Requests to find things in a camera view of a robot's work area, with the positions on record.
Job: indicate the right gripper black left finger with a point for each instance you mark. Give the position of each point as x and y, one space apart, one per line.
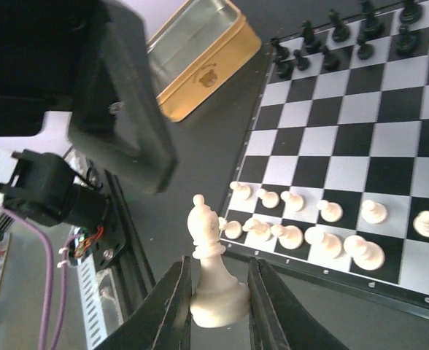
163 320

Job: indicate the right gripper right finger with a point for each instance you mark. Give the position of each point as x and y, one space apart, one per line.
277 318

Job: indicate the white bishop chess piece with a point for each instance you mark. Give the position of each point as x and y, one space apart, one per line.
220 299

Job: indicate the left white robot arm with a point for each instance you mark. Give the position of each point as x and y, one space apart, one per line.
87 58

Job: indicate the black chess piece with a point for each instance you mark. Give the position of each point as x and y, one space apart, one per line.
330 60
341 31
311 42
302 63
372 25
284 69
407 41
411 12
365 50

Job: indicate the black and white chessboard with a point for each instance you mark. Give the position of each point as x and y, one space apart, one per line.
357 133

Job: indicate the gold metal tin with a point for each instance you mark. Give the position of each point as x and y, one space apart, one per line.
201 46

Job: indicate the white slotted cable duct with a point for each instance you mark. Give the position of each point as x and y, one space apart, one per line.
92 310

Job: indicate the black mounting rail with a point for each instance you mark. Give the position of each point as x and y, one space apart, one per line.
120 248

